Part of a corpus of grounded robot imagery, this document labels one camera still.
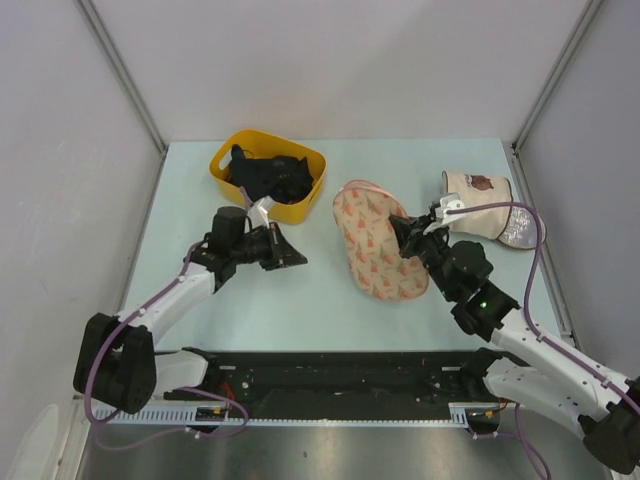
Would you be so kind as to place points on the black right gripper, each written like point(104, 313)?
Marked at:
point(409, 234)

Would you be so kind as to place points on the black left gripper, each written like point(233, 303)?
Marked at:
point(280, 253)

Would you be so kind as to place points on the pink tulip mesh laundry bag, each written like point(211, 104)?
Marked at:
point(361, 210)

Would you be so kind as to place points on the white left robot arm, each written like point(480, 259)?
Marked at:
point(118, 364)

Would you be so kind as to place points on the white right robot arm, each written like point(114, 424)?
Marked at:
point(535, 368)

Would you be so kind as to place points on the beige fabric storage bag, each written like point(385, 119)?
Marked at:
point(512, 226)

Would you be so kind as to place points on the black clothes pile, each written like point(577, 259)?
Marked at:
point(286, 179)

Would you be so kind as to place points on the yellow plastic basket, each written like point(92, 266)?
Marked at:
point(259, 144)

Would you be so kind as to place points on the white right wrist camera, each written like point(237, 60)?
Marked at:
point(445, 211)

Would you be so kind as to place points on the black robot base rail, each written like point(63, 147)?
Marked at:
point(275, 382)

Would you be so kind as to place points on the white slotted cable duct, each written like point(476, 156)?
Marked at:
point(217, 414)

